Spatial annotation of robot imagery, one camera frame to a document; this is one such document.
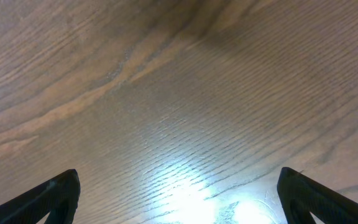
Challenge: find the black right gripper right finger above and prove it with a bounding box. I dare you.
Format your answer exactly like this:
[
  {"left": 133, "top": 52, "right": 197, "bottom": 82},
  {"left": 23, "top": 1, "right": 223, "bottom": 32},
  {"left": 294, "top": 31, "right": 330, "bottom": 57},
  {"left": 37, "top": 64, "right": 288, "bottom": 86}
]
[{"left": 277, "top": 167, "right": 358, "bottom": 224}]

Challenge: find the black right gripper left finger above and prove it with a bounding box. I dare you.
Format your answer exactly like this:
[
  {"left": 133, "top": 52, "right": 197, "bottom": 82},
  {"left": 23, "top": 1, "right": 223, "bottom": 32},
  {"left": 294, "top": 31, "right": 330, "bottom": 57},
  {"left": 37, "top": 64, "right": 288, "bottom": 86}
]
[{"left": 0, "top": 169, "right": 81, "bottom": 224}]

